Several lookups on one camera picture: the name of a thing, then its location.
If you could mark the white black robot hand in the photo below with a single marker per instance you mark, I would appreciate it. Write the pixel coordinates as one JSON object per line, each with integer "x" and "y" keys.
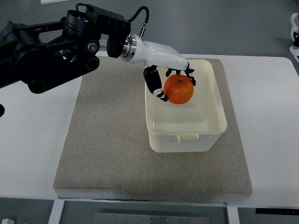
{"x": 155, "y": 55}

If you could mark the orange fruit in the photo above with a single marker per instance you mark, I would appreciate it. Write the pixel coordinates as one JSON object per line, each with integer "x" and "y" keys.
{"x": 178, "y": 89}

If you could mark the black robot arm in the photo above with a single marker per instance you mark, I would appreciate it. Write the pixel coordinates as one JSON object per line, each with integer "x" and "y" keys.
{"x": 47, "y": 55}

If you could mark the white plastic box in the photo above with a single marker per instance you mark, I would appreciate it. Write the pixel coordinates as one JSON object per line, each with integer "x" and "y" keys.
{"x": 191, "y": 127}

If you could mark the grey felt mat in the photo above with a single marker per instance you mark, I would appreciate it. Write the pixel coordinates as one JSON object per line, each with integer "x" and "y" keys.
{"x": 107, "y": 153}

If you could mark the white object top edge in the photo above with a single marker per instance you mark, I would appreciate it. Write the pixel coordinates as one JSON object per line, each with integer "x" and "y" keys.
{"x": 43, "y": 2}

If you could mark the white black object right edge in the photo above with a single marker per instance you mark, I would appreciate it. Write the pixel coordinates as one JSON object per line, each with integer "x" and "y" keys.
{"x": 294, "y": 49}

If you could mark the white table leg right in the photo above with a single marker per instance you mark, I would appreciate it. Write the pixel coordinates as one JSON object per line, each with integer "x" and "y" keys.
{"x": 233, "y": 216}

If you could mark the white table leg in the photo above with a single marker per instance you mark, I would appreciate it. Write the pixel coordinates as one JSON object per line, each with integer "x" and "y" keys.
{"x": 56, "y": 212}
{"x": 233, "y": 216}

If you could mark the white table leg left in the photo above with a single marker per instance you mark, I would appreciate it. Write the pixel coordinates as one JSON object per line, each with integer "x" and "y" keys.
{"x": 56, "y": 212}

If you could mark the black bar bottom right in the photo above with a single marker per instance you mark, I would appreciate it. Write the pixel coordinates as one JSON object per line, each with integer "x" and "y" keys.
{"x": 292, "y": 212}

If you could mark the small white block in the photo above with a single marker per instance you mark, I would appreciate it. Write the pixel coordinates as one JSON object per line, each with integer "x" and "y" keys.
{"x": 7, "y": 221}

